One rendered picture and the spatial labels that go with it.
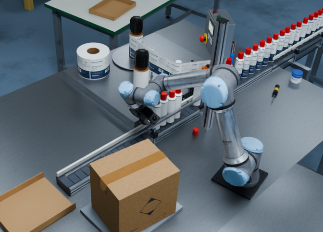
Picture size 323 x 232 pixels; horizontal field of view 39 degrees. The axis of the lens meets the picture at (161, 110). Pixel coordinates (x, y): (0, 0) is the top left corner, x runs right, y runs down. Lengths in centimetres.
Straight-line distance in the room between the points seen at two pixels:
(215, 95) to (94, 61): 110
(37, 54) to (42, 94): 204
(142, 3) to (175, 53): 96
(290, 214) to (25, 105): 157
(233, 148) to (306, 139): 76
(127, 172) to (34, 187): 55
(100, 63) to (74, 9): 116
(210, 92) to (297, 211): 76
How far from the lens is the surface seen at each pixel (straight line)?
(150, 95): 210
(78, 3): 399
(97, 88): 277
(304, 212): 229
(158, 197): 195
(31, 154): 244
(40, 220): 214
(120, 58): 303
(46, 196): 223
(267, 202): 227
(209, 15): 235
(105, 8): 388
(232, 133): 198
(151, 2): 402
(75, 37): 512
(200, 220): 214
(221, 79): 187
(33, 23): 545
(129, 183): 186
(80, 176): 223
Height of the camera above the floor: 248
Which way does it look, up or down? 38 degrees down
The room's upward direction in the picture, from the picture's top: 4 degrees clockwise
